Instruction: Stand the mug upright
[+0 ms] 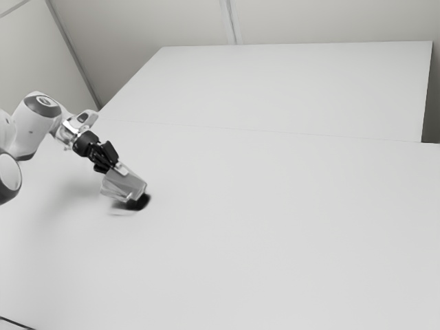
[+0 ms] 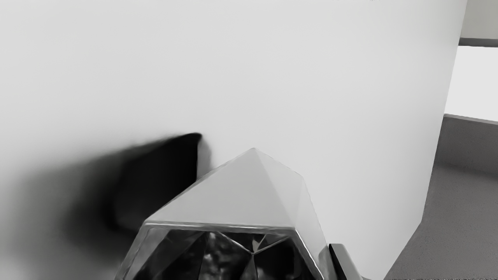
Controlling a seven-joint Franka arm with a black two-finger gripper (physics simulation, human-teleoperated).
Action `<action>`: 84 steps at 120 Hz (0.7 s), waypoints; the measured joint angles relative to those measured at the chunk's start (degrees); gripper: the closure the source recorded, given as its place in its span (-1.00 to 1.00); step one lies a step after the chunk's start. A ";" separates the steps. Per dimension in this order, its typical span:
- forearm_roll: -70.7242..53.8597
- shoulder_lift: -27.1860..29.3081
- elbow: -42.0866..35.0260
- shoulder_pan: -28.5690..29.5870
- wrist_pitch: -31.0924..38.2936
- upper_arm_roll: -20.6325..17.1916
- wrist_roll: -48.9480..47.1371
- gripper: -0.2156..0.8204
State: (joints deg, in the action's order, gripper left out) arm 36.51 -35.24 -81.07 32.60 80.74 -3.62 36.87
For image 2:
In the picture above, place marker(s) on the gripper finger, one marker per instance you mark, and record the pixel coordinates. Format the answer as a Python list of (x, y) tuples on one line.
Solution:
[(343, 263)]

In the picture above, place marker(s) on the teal faceted mug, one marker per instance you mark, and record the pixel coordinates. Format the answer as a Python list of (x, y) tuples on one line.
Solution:
[(237, 194)]

